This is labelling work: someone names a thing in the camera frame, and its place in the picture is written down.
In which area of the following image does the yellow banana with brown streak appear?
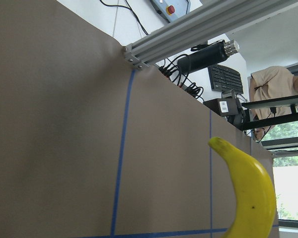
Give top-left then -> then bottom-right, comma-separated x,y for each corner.
208,137 -> 277,238

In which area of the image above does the black box with label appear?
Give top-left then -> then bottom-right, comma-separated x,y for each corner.
203,98 -> 245,125

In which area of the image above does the black cylindrical device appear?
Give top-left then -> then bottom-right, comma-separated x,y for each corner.
177,40 -> 240,74

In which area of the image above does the black keyboard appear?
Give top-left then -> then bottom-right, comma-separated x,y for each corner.
208,64 -> 243,94

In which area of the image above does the grey emergency stop box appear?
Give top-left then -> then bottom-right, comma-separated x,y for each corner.
150,0 -> 191,22

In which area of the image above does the person in beige shirt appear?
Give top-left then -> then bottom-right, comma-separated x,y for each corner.
249,66 -> 298,141

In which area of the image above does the bundle of black cables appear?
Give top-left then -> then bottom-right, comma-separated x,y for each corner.
158,58 -> 205,103

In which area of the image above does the black desk frame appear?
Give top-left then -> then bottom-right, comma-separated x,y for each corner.
235,95 -> 298,131

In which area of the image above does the aluminium frame post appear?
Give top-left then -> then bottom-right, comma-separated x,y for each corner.
123,0 -> 298,70

